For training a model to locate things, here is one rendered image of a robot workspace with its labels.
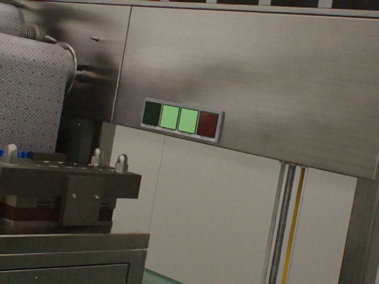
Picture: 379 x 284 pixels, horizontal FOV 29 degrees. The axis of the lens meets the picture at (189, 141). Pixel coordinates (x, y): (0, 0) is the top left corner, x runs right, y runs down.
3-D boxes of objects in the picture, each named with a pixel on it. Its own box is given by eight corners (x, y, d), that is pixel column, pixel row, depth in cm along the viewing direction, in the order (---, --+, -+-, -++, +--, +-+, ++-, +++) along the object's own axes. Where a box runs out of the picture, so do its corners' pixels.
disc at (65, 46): (35, 93, 194) (45, 39, 193) (37, 94, 194) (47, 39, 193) (69, 103, 184) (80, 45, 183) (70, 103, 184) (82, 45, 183)
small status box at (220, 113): (139, 125, 176) (144, 97, 176) (141, 126, 177) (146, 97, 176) (216, 142, 159) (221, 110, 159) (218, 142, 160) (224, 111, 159)
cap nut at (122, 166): (110, 169, 179) (113, 151, 179) (121, 171, 182) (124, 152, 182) (120, 172, 177) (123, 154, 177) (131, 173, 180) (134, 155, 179)
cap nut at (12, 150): (-3, 162, 156) (0, 141, 156) (11, 163, 159) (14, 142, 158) (6, 165, 154) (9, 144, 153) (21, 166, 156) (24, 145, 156)
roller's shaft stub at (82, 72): (52, 78, 190) (55, 61, 190) (74, 81, 196) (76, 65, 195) (62, 79, 188) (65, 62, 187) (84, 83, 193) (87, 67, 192)
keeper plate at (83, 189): (57, 222, 163) (65, 174, 163) (91, 222, 171) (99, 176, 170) (64, 225, 162) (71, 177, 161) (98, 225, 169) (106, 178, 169)
